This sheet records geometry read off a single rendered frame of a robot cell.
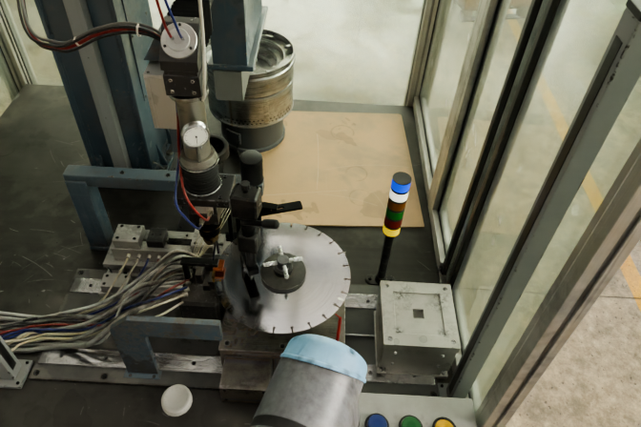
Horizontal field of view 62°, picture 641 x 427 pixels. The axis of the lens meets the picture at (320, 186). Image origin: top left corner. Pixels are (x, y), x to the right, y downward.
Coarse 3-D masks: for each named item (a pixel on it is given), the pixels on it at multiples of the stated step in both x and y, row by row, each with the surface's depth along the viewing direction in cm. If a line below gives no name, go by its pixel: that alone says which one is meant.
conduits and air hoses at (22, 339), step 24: (168, 264) 133; (120, 288) 141; (144, 288) 130; (0, 312) 140; (72, 312) 138; (96, 312) 140; (120, 312) 130; (168, 312) 125; (24, 336) 134; (48, 336) 135; (96, 336) 126
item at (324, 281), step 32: (288, 224) 141; (224, 256) 132; (256, 256) 133; (320, 256) 134; (224, 288) 126; (256, 288) 126; (320, 288) 127; (256, 320) 120; (288, 320) 120; (320, 320) 121
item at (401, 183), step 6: (396, 174) 126; (402, 174) 126; (408, 174) 126; (396, 180) 125; (402, 180) 125; (408, 180) 125; (396, 186) 125; (402, 186) 124; (408, 186) 125; (396, 192) 126; (402, 192) 126
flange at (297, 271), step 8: (272, 256) 132; (288, 256) 132; (296, 256) 132; (296, 264) 130; (264, 272) 128; (272, 272) 128; (280, 272) 127; (288, 272) 127; (296, 272) 129; (304, 272) 129; (264, 280) 127; (272, 280) 127; (280, 280) 127; (288, 280) 127; (296, 280) 127; (272, 288) 126; (280, 288) 125; (288, 288) 125; (296, 288) 127
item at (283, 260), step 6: (282, 258) 126; (288, 258) 126; (294, 258) 127; (300, 258) 127; (264, 264) 125; (270, 264) 125; (276, 264) 126; (282, 264) 125; (288, 264) 126; (282, 270) 127; (288, 276) 123
